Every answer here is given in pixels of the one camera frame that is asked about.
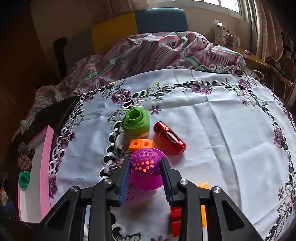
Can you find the magenta perforated funnel toy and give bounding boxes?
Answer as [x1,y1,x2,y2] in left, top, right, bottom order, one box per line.
[129,148,167,191]

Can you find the red metal cylinder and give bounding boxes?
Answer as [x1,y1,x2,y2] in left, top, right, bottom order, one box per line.
[154,121,187,155]

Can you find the orange building block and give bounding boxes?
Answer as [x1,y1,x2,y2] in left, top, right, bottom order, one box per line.
[128,139,154,153]

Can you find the orange plastic scoop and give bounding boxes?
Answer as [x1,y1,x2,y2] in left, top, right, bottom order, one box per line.
[197,181,211,229]

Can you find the red building block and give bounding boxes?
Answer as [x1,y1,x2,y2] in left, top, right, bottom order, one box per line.
[170,207,182,237]

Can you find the green toy camera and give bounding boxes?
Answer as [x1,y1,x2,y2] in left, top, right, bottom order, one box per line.
[122,105,150,138]

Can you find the pink shallow cardboard box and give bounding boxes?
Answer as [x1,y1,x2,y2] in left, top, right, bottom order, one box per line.
[18,126,54,223]

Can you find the teal ribbed funnel toy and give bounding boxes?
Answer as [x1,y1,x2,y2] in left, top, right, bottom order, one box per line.
[18,171,31,190]

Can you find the grey capped black bottle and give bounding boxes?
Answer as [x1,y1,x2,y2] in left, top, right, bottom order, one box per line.
[18,142,35,160]

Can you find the brown gold hair claw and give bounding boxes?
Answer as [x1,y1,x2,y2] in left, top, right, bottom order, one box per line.
[18,154,32,172]

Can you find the white embroidered floral tablecloth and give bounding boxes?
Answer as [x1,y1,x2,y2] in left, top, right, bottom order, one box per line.
[48,66,296,241]

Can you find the pink striped bed sheet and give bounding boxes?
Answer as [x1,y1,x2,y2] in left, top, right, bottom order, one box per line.
[16,32,246,133]

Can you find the wooden bedside table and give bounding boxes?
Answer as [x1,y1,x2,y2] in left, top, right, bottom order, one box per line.
[227,46,270,70]

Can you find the grey yellow blue headboard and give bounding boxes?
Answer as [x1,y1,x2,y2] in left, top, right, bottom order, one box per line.
[64,8,189,62]

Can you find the white box on nightstand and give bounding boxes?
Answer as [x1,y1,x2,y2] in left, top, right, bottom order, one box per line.
[214,20,226,45]

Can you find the pink curtain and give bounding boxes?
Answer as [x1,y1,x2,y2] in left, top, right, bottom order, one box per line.
[254,1,283,62]

